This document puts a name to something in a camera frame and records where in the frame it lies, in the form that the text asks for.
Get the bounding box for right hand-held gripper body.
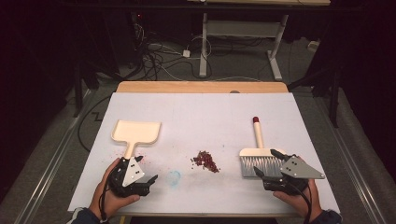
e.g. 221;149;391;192
262;155;326;197

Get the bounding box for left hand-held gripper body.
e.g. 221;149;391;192
107;156;150;199

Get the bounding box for cream brush with red tip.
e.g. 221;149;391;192
238;116;290;178

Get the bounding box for cream plastic dustpan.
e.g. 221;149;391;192
110;119;163;161

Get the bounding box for scatter of red beans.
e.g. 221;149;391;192
190;149;221;175

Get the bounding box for person's right hand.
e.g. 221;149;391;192
273;178;323;220

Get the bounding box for person's left hand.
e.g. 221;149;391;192
89;157;141;220

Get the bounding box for white paper table cover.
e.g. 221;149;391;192
67;91;341;217

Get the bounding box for black stand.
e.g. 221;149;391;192
72;60;101;119
287;65;341;129

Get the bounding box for wooden table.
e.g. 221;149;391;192
115;80;290;94

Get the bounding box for small white box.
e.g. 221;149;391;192
306;39;320;53

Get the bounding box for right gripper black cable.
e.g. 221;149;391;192
287;181;314;224

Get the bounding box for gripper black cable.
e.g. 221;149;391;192
98;172;110;223
287;181;314;224

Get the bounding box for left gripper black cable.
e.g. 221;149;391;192
98;172;110;223

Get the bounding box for metal floor rail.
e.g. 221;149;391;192
12;89;95;224
321;116;389;224

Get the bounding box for black floor cable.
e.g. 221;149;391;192
77;93;112;153

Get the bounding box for tangle of floor cables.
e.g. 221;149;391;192
133;21;213;82

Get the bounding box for white metal desk frame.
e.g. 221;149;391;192
186;0;332;82

